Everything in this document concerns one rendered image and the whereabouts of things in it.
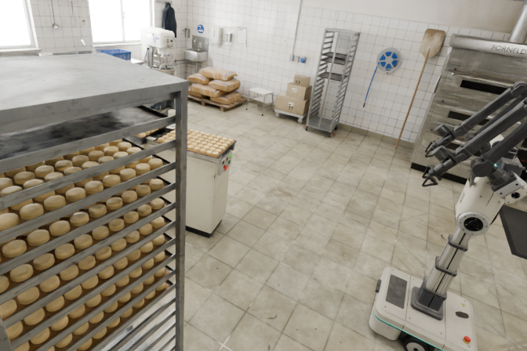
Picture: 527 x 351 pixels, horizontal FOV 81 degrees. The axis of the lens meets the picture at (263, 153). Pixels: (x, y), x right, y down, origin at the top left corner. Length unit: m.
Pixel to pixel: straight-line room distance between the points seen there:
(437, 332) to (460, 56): 3.54
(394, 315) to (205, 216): 1.68
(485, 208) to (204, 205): 2.07
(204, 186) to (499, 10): 4.99
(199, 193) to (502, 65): 4.08
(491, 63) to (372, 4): 2.17
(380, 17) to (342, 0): 0.74
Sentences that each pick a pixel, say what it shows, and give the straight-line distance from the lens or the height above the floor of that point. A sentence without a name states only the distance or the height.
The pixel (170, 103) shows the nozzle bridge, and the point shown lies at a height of 1.07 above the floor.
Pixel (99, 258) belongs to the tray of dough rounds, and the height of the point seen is 1.23.
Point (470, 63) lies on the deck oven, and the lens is 5.07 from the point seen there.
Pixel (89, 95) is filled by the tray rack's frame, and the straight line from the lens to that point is 0.90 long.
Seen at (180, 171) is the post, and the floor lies 1.49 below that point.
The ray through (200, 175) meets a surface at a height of 0.68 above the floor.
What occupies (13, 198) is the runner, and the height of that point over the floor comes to 1.59.
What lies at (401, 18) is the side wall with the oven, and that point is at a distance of 6.08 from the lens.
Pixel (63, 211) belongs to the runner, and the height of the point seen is 1.50.
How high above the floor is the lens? 2.08
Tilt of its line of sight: 26 degrees down
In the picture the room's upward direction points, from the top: 8 degrees clockwise
